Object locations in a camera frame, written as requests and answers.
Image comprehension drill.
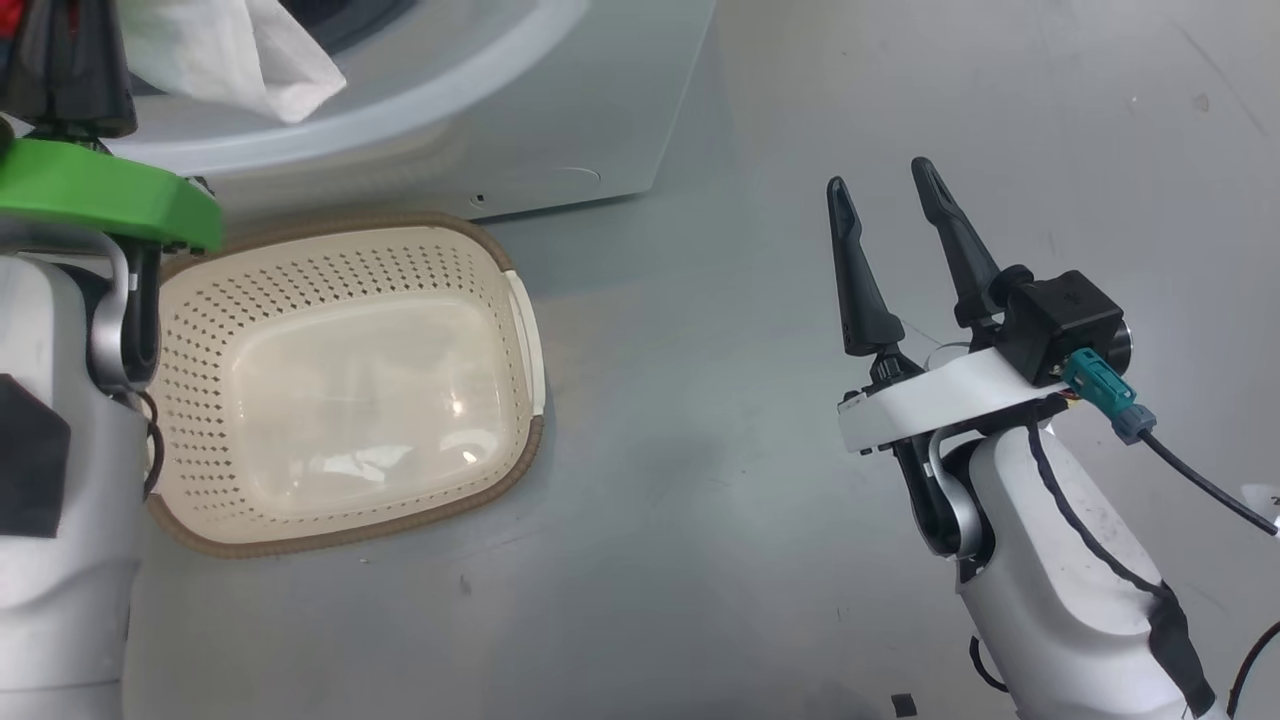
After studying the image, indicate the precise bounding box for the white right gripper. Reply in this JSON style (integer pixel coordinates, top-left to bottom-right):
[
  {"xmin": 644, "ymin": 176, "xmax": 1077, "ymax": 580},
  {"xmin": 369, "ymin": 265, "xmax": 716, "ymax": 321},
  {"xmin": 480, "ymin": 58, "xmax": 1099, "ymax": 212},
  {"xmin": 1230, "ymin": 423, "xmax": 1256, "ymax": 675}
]
[{"xmin": 826, "ymin": 156, "xmax": 1066, "ymax": 456}]

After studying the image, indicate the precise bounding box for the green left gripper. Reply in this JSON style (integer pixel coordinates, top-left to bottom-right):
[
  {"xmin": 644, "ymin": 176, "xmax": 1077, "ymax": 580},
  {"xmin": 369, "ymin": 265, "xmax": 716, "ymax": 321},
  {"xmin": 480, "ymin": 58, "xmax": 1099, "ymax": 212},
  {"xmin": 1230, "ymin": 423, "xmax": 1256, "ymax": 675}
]
[{"xmin": 0, "ymin": 0, "xmax": 225, "ymax": 254}]

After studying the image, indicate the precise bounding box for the red and white garment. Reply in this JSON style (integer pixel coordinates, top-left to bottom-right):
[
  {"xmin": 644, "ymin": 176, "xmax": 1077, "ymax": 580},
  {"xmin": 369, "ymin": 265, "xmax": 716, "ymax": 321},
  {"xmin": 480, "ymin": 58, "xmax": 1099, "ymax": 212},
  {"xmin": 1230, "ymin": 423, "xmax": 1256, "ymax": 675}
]
[{"xmin": 0, "ymin": 0, "xmax": 348, "ymax": 124}]

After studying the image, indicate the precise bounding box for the white front-load washing machine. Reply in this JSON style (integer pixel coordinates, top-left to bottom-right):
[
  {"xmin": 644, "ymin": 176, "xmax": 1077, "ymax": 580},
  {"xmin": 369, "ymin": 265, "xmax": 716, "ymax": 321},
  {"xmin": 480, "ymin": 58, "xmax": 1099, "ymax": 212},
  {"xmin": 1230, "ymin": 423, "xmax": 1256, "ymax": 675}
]
[{"xmin": 100, "ymin": 0, "xmax": 719, "ymax": 223}]

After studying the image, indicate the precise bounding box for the cream perforated plastic laundry basket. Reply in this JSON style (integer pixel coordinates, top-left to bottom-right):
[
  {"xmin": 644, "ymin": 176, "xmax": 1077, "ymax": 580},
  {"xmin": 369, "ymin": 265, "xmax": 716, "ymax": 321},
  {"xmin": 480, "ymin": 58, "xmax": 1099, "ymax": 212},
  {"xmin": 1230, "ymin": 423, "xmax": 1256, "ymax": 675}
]
[{"xmin": 145, "ymin": 210, "xmax": 546, "ymax": 558}]

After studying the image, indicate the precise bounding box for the teal right camera connector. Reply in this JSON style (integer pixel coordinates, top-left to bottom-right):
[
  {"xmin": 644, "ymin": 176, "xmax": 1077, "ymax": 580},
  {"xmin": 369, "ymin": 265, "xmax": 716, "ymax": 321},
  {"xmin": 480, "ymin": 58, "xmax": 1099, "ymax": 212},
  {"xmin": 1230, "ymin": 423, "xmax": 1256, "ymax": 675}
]
[{"xmin": 1062, "ymin": 348, "xmax": 1158, "ymax": 444}]

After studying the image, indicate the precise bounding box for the black right camera cable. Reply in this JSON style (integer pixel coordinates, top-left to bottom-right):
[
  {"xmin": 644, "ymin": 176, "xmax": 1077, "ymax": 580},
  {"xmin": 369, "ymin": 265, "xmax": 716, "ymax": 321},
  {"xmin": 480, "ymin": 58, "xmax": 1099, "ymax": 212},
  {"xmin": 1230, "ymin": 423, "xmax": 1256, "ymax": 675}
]
[{"xmin": 1140, "ymin": 430, "xmax": 1280, "ymax": 541}]

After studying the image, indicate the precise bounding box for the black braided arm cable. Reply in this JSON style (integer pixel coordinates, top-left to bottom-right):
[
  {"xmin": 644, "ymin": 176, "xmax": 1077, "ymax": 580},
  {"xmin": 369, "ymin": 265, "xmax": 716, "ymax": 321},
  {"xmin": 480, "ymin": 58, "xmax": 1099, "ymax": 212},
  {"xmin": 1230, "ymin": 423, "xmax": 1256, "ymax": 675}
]
[{"xmin": 1025, "ymin": 420, "xmax": 1216, "ymax": 716}]

